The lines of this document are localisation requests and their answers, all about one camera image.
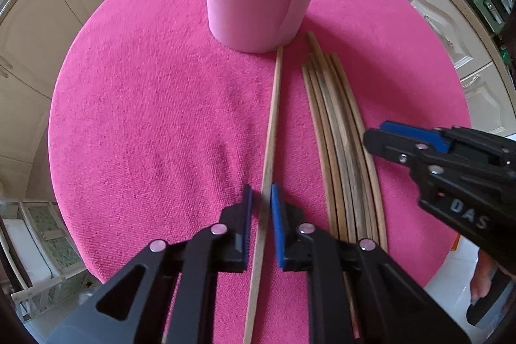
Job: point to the white trolley rack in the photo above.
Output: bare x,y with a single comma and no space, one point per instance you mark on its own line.
41,257

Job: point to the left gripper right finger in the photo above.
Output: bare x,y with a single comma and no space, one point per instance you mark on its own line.
357,293

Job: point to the person's right hand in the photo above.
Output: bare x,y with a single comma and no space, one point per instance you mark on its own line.
481,281

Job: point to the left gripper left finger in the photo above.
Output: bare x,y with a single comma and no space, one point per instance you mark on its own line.
167,292

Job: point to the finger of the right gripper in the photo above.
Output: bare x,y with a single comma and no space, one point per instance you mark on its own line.
399,148
463,141

